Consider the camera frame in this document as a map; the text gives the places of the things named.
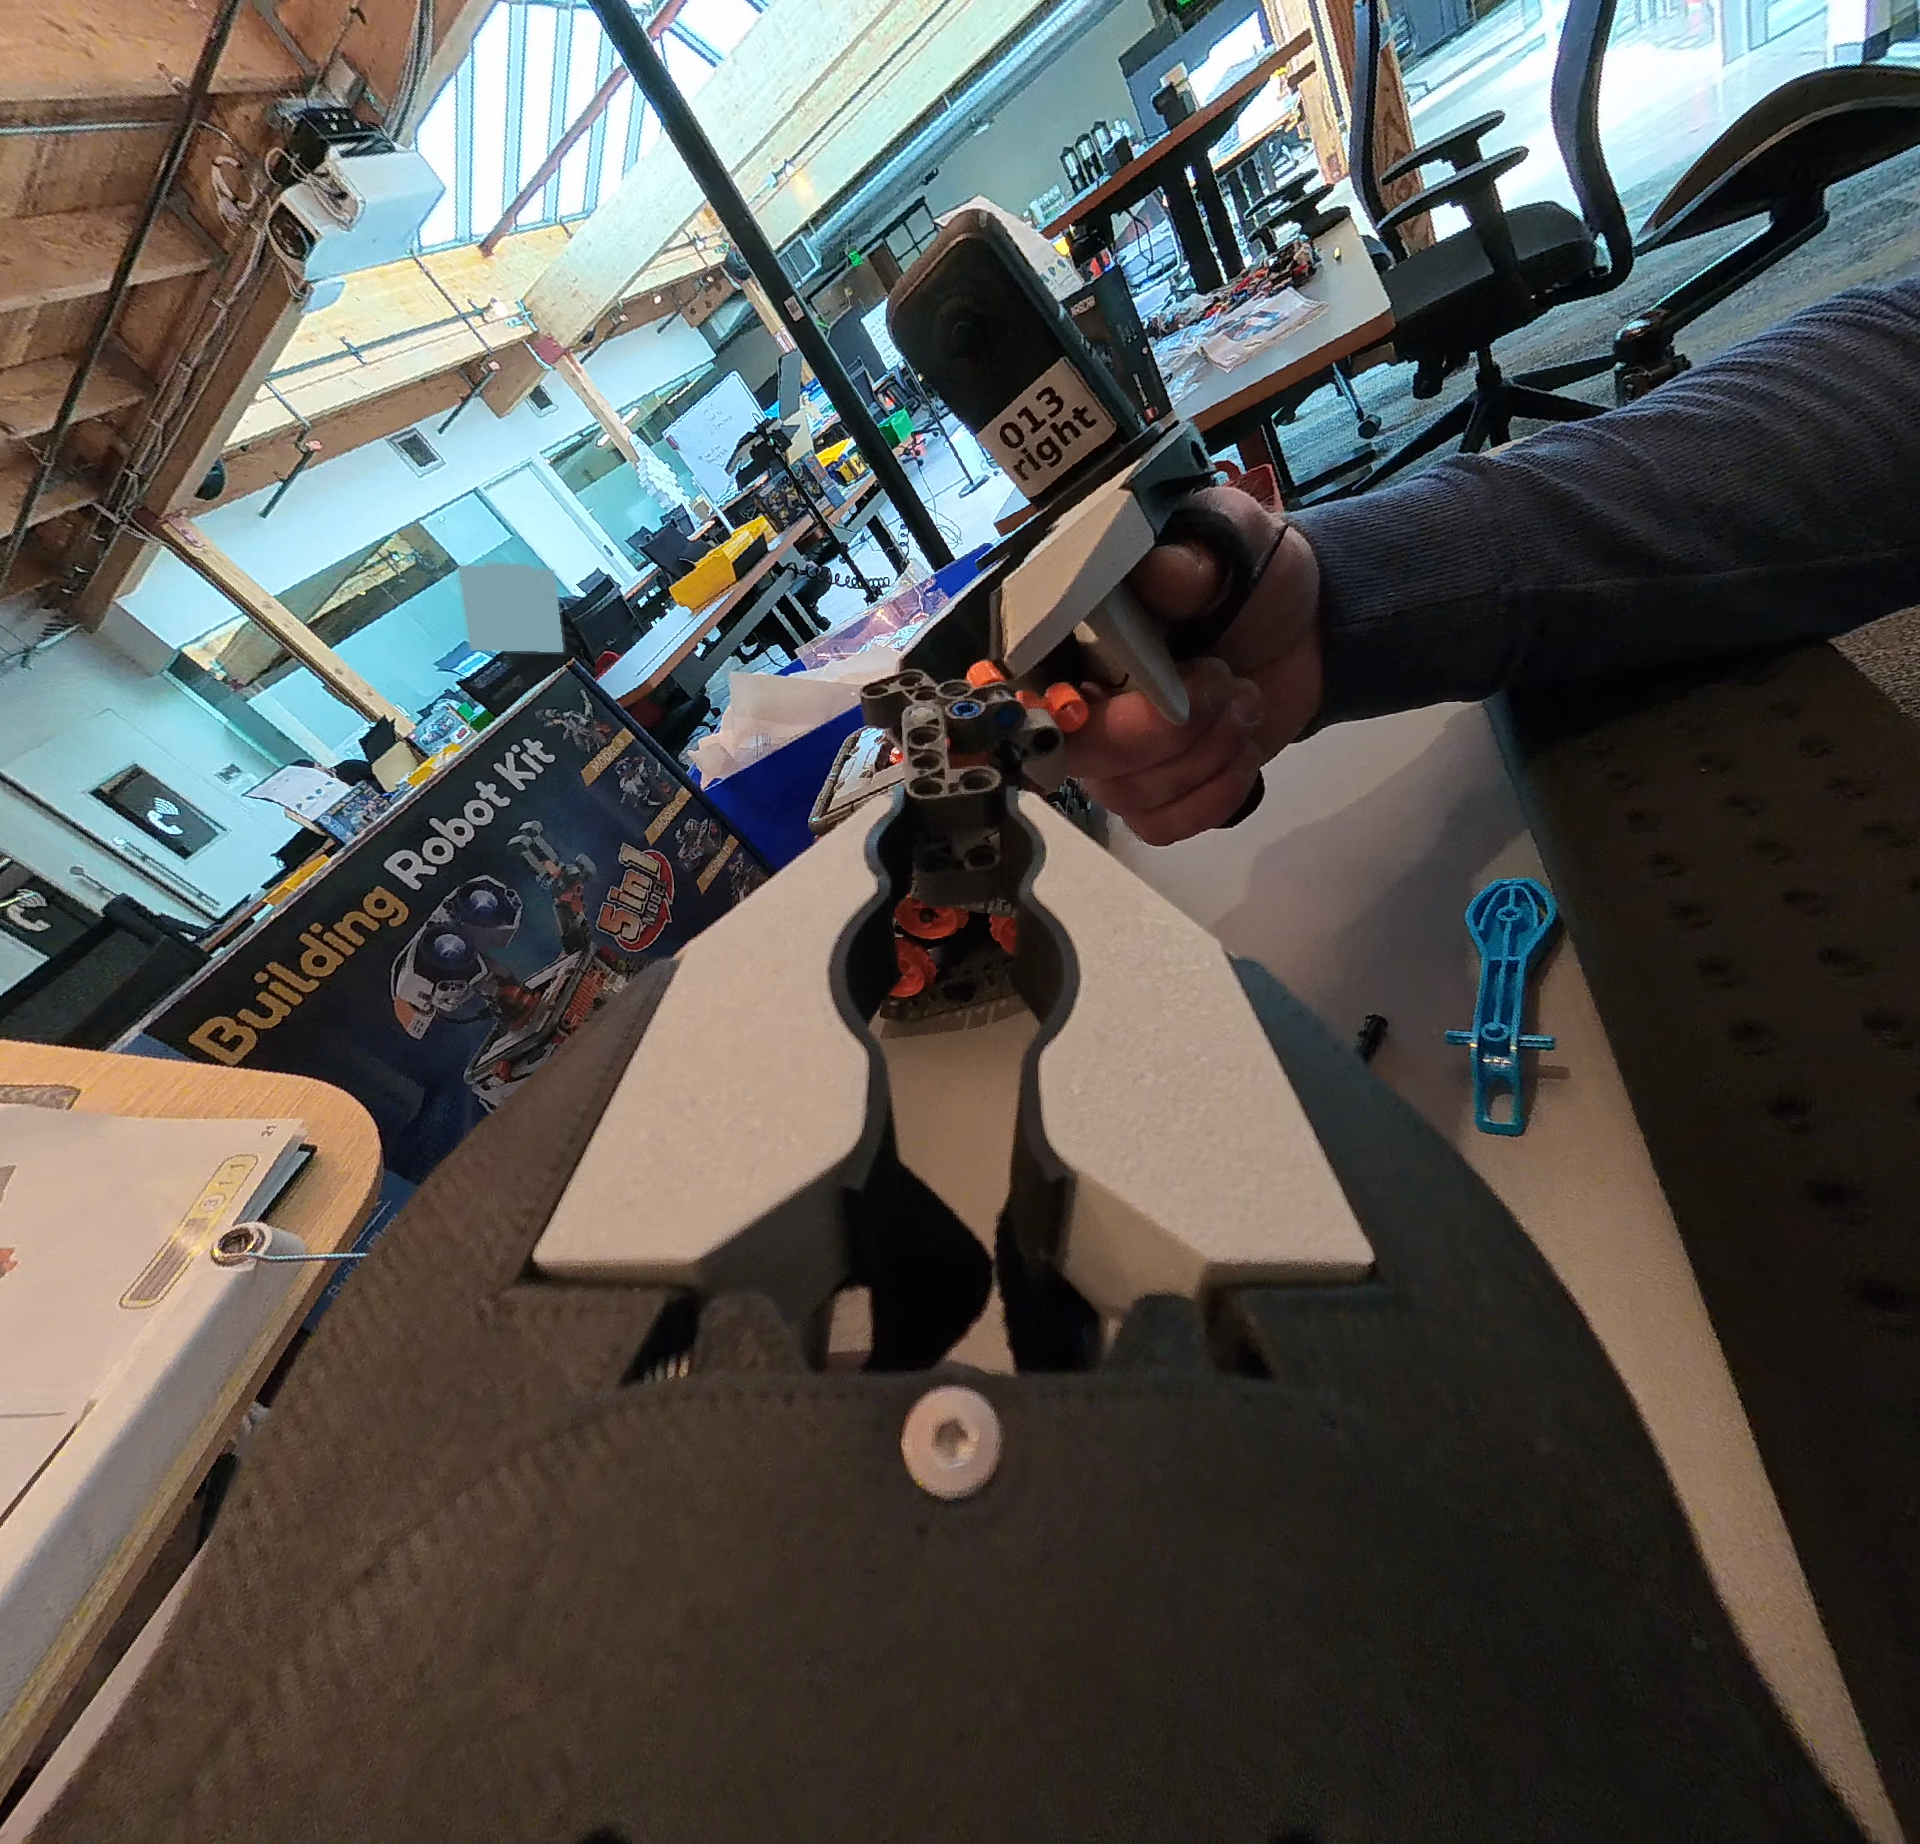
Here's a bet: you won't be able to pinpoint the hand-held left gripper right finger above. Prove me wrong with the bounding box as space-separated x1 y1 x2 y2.
1007 790 1373 1290

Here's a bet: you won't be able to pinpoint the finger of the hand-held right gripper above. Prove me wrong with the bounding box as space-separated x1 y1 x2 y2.
993 471 1161 686

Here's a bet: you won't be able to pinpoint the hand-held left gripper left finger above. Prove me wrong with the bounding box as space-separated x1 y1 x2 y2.
533 790 901 1290

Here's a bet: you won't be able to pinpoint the dark grey holed beam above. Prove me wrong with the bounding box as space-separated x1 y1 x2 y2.
858 670 1054 904

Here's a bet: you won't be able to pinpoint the person's right hand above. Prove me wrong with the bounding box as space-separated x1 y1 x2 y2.
1054 500 1331 846

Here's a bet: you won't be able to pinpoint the black toy car box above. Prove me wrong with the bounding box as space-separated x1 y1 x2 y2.
1067 257 1177 423

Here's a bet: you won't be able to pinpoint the black support pole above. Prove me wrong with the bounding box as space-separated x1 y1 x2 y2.
537 0 966 575

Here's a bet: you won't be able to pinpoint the whiteboard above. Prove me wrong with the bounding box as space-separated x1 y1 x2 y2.
662 367 767 487

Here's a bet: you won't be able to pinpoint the grey tracked toy robot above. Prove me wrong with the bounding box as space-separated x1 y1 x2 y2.
806 723 1054 1039

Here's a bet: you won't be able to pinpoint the white plastic bags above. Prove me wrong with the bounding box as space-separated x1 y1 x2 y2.
686 662 888 782

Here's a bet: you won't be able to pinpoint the wooden top desk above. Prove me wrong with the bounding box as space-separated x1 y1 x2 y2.
1032 71 1400 438

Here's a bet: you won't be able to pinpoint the blue plastic bin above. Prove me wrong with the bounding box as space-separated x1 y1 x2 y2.
694 558 993 865

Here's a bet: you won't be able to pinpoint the cyan plastic brick tool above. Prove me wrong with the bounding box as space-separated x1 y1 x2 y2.
1442 875 1563 1138

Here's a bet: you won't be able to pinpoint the long office desk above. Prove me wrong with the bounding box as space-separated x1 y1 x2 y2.
597 474 888 677

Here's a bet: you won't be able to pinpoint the yellow bin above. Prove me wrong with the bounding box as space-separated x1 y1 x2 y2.
664 517 772 612

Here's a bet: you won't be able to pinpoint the dark blue robot kit box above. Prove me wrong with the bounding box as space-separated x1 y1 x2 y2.
109 662 785 1219

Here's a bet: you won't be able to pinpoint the black office chair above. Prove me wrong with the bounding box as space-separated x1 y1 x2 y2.
1617 63 1920 408
1347 0 1641 497

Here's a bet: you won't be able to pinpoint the black perforated pad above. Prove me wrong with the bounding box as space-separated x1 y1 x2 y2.
1497 640 1920 1839

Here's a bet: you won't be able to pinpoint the white ceiling projector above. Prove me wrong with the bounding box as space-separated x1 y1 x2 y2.
267 136 450 290

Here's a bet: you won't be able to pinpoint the instruction booklet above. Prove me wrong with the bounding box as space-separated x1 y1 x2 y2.
0 1096 310 1520

